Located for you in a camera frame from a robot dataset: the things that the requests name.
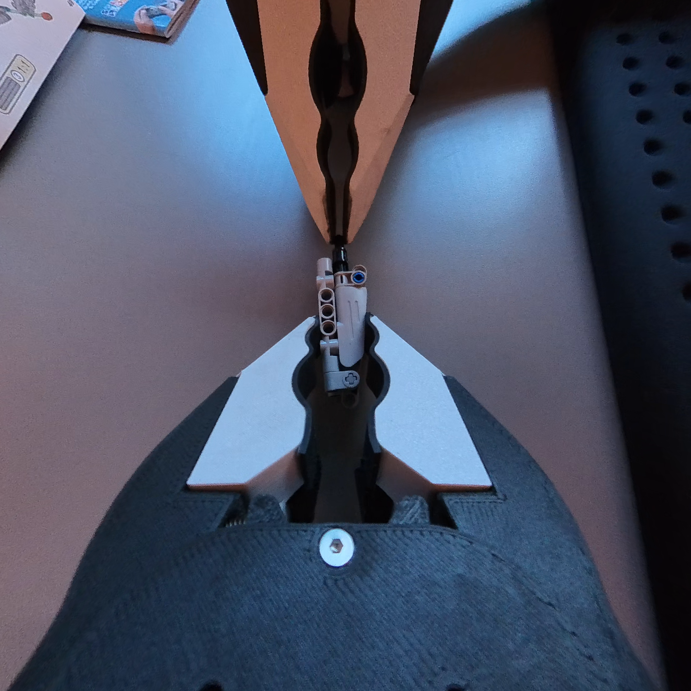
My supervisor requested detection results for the grey toy brick assembly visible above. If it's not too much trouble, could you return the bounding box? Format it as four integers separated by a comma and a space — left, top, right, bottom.
315, 245, 374, 409

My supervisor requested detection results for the grey desk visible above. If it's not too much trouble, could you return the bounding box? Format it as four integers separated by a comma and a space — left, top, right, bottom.
0, 0, 667, 691

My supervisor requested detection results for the white instruction booklet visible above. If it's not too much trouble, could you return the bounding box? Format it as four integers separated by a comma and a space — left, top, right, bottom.
0, 0, 86, 150

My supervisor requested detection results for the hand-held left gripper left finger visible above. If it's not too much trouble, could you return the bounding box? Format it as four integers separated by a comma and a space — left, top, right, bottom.
185, 316, 319, 508

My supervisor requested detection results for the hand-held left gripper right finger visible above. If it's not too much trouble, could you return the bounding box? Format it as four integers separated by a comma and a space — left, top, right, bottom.
366, 315, 494, 508

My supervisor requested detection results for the black perforated tray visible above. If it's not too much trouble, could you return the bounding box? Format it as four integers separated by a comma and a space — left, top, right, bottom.
550, 0, 691, 691

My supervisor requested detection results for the blue booklet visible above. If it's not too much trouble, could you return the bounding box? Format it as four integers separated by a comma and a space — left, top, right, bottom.
76, 0, 200, 40

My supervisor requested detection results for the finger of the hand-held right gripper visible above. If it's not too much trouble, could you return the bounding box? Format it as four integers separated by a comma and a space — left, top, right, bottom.
338, 0, 434, 242
258, 0, 334, 242

